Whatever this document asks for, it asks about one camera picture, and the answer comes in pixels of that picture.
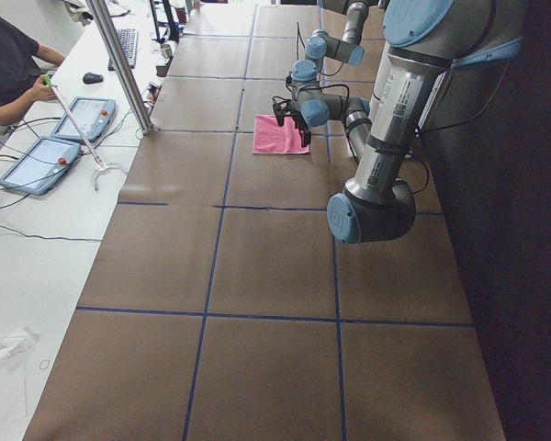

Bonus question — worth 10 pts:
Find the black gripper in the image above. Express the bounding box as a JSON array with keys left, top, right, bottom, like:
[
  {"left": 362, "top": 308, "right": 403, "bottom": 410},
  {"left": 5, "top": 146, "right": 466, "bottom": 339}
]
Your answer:
[{"left": 272, "top": 96, "right": 311, "bottom": 147}]

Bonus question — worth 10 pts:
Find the pink towel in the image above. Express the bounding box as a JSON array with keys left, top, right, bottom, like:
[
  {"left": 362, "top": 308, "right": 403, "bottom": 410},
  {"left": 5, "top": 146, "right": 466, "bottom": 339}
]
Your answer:
[{"left": 253, "top": 115, "right": 309, "bottom": 154}]

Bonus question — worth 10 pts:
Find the small metal cup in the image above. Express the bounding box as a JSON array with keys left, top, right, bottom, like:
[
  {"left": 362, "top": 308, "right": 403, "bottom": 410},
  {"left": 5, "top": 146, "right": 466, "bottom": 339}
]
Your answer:
[{"left": 160, "top": 43, "right": 174, "bottom": 59}]

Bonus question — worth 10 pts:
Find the black keyboard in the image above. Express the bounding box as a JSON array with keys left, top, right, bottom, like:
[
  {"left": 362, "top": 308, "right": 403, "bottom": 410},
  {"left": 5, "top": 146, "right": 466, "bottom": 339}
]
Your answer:
[{"left": 117, "top": 28, "right": 139, "bottom": 69}]

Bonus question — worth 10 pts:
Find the reacher grabber stick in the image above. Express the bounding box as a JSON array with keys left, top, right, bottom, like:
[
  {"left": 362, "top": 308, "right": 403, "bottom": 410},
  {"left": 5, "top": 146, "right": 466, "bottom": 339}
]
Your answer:
[{"left": 42, "top": 74, "right": 128, "bottom": 192}]

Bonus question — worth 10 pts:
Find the far blue teach pendant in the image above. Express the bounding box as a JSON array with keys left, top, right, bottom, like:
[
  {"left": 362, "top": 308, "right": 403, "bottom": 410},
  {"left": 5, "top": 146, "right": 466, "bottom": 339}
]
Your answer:
[{"left": 51, "top": 96, "right": 116, "bottom": 144}]

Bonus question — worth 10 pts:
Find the blue teach pendant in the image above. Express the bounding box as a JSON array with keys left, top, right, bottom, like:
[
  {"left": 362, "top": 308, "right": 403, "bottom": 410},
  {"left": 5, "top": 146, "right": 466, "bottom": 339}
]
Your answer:
[
  {"left": 0, "top": 137, "right": 81, "bottom": 196},
  {"left": 51, "top": 96, "right": 116, "bottom": 144}
]

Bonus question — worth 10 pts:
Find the black computer mouse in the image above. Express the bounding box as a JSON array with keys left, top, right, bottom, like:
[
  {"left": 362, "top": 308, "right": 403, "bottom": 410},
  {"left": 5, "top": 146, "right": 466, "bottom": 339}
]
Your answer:
[{"left": 83, "top": 73, "right": 104, "bottom": 85}]

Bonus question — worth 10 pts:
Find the near blue teach pendant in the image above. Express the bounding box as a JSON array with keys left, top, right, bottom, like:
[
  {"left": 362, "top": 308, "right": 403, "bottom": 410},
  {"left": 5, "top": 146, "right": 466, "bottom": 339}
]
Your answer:
[{"left": 0, "top": 137, "right": 81, "bottom": 196}]

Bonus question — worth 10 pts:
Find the seated person in black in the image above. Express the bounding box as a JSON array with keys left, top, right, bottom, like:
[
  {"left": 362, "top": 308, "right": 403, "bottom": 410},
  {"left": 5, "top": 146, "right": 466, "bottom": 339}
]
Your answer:
[{"left": 0, "top": 17, "right": 65, "bottom": 126}]

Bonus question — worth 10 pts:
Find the crumpled white tissue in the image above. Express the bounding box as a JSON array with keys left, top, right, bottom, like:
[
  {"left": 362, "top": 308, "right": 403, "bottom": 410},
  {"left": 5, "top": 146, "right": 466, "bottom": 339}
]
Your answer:
[{"left": 0, "top": 326, "right": 41, "bottom": 362}]

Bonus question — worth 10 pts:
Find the aluminium frame post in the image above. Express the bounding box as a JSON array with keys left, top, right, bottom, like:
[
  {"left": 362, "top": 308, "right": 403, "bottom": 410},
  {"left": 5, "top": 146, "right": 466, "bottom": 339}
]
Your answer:
[{"left": 86, "top": 0, "right": 153, "bottom": 135}]

